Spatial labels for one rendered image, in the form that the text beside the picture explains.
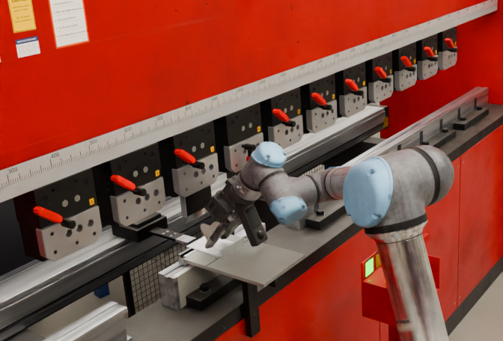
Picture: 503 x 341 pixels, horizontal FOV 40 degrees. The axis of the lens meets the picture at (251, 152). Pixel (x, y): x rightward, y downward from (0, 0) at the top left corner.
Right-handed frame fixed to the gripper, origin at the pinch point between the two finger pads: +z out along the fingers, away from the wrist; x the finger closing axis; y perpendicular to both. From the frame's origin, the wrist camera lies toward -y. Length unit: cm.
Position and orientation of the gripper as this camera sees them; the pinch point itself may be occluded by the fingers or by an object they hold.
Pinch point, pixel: (217, 242)
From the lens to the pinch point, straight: 186.0
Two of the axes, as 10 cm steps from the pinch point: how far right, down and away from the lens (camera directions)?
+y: -6.6, -7.0, 2.7
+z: -4.4, 6.5, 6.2
